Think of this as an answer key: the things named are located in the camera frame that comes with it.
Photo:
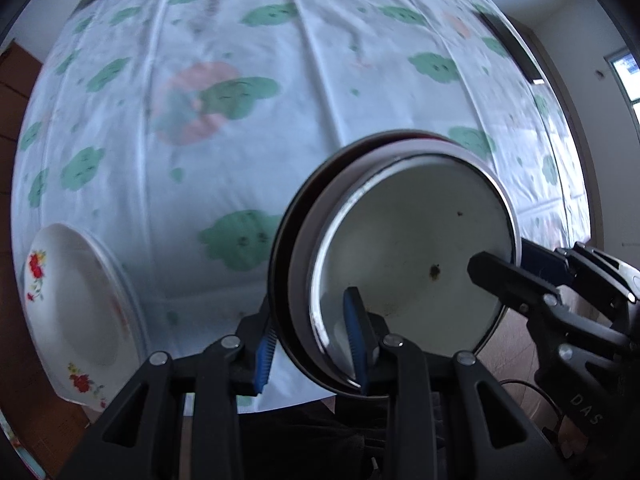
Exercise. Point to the window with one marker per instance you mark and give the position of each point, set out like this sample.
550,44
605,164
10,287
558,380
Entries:
625,75

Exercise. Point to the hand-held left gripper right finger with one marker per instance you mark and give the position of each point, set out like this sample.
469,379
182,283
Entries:
355,340

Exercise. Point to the stainless steel bowl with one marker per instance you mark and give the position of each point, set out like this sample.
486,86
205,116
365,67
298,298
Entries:
282,280

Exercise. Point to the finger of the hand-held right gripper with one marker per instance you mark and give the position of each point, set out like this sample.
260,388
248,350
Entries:
542,262
500,275

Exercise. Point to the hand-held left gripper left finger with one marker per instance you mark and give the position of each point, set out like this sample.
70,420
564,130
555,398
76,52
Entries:
262,365

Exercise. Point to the black smartphone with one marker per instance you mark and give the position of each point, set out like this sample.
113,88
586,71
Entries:
515,52

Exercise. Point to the red flower white plate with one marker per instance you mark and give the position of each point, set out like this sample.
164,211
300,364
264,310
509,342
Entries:
75,310

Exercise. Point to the large floral rim plate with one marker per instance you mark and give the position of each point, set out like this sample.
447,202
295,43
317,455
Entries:
132,305

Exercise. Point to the white enamel bowl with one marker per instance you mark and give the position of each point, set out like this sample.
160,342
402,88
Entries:
415,240

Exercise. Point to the brown wooden sideboard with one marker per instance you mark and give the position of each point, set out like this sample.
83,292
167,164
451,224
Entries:
15,85

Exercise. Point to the green cloud print tablecloth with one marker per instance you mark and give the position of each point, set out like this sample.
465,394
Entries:
200,160

